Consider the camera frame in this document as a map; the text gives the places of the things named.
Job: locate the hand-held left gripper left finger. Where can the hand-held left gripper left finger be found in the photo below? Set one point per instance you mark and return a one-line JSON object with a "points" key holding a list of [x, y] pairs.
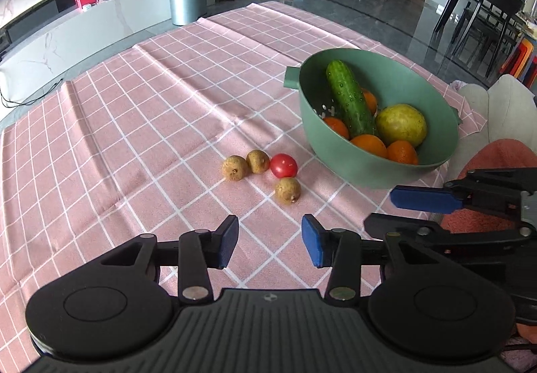
{"points": [[226, 241]]}

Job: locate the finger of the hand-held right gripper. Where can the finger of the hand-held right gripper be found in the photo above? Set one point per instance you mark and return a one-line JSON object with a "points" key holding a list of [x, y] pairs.
{"points": [[419, 226], [423, 199]]}

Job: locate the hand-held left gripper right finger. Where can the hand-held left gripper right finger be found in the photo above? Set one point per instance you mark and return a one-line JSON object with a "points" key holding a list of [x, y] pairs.
{"points": [[312, 241]]}

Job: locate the orange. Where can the orange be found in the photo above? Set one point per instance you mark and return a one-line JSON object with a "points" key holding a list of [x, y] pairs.
{"points": [[337, 127], [369, 145], [402, 152], [371, 101]]}

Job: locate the brown kiwi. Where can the brown kiwi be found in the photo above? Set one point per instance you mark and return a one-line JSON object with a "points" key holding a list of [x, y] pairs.
{"points": [[257, 161], [235, 168], [287, 189]]}

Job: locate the yellow-green pear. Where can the yellow-green pear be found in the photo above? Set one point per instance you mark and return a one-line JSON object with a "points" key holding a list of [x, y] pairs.
{"points": [[402, 123]]}

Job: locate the red tomato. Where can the red tomato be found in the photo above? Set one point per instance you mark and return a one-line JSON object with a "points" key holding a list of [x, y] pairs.
{"points": [[284, 165]]}

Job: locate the green colander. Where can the green colander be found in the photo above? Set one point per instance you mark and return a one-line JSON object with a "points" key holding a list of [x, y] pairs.
{"points": [[335, 163]]}

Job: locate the green cucumber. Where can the green cucumber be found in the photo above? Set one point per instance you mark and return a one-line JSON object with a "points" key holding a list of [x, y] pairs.
{"points": [[350, 100]]}

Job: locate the coral fleece cloth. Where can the coral fleece cloth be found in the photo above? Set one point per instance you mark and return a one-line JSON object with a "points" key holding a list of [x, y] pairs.
{"points": [[499, 154]]}

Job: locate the light grey cushion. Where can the light grey cushion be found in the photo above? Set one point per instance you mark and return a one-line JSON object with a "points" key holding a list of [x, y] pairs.
{"points": [[503, 104]]}

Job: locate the pink checked tablecloth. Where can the pink checked tablecloth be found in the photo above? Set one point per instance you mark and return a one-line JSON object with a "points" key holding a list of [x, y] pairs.
{"points": [[147, 138]]}

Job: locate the red orange stools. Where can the red orange stools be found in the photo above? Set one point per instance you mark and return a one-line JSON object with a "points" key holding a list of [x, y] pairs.
{"points": [[522, 60]]}

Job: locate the black dining chair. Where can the black dining chair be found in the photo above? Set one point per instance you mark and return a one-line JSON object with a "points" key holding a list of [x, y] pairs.
{"points": [[499, 8]]}

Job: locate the white marble tv cabinet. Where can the white marble tv cabinet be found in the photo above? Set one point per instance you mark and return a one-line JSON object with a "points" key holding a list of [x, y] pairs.
{"points": [[84, 33]]}

